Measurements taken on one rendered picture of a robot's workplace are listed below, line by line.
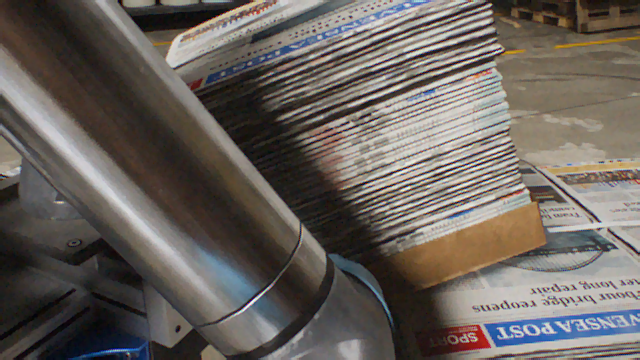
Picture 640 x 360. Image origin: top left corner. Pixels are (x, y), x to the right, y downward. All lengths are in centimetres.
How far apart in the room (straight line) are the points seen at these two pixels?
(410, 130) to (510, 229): 12
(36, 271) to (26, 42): 64
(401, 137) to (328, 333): 21
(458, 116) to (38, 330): 54
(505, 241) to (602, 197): 34
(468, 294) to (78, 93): 44
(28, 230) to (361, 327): 54
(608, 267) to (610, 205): 16
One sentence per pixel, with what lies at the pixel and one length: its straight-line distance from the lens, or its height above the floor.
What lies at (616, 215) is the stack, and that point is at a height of 83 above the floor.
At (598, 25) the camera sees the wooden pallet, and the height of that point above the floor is 9.
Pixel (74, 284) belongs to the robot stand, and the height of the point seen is 73.
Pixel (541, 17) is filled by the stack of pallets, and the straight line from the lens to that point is 721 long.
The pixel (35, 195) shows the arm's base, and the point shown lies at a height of 85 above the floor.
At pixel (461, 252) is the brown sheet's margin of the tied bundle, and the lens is 50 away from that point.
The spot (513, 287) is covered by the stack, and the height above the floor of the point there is 83.
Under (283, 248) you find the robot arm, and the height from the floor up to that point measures 102.
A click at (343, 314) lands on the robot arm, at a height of 98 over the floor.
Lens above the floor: 116
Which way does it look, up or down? 25 degrees down
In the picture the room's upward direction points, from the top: straight up
